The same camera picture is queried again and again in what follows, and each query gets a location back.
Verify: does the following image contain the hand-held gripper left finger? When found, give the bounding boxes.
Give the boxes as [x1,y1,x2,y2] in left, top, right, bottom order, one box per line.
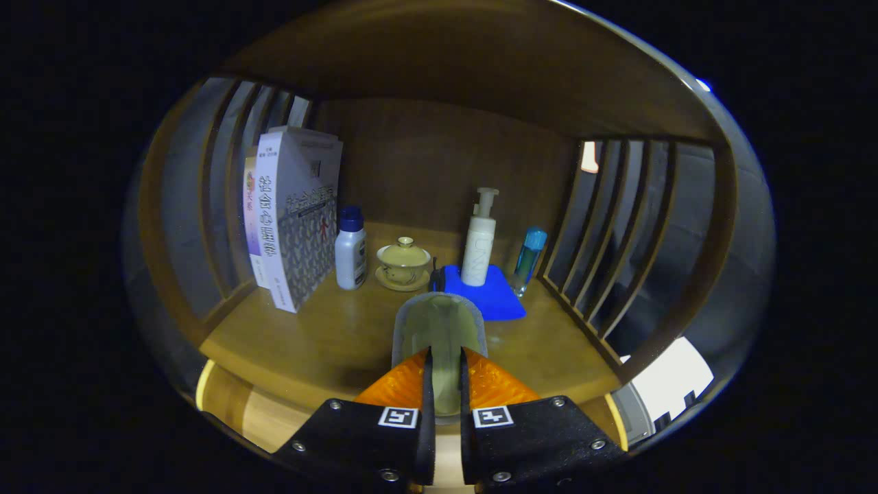
[274,346,436,491]

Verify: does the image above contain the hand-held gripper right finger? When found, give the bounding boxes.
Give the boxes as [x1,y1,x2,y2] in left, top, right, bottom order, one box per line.
[458,346,628,491]

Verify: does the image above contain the brown wooden drawer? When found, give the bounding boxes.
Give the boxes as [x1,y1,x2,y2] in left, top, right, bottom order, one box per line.
[195,360,628,491]

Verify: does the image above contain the green item with grey rim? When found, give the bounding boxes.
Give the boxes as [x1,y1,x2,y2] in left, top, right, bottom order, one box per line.
[392,292,488,418]

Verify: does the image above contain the brown wooden countertop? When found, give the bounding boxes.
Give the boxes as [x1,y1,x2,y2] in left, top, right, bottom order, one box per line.
[199,221,621,412]

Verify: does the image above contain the brown wooden cabinet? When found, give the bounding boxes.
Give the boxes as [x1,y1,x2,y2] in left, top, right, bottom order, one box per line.
[137,0,741,412]

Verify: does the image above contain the blue folded cloth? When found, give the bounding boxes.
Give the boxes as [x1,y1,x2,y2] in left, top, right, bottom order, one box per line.
[429,264,527,322]

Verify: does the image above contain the white grey appliance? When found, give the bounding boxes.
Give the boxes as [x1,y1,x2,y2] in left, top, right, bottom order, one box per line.
[610,336,715,447]

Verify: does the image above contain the clear blue bottle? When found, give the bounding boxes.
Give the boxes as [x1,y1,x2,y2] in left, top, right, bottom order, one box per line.
[511,228,548,297]

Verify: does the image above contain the yellow lidded tea cup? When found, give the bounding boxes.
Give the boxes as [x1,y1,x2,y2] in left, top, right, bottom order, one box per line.
[375,237,433,292]

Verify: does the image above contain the white bottle with blue cap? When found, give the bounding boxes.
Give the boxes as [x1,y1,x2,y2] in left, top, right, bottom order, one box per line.
[335,206,367,291]

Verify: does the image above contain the white pump bottle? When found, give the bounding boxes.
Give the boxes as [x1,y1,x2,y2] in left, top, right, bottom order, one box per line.
[461,187,499,287]

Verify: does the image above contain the thick white book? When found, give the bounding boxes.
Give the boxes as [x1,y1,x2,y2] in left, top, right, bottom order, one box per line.
[255,126,344,314]

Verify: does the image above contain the thin purple book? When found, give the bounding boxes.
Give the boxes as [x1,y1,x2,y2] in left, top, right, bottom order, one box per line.
[243,154,272,289]

